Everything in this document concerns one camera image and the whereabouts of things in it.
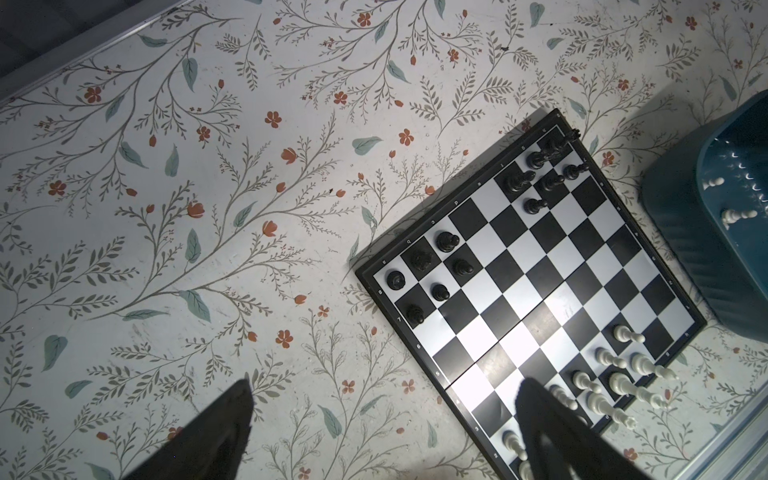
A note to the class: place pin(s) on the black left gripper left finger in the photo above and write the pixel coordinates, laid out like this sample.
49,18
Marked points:
211,446

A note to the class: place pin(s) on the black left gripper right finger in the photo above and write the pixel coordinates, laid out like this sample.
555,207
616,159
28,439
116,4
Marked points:
559,446

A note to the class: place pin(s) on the white chess piece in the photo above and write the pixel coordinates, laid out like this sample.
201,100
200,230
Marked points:
730,217

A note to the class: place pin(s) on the black white chessboard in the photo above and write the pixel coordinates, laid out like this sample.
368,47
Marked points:
533,269

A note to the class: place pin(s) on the teal plastic tray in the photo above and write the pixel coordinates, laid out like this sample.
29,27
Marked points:
728,267

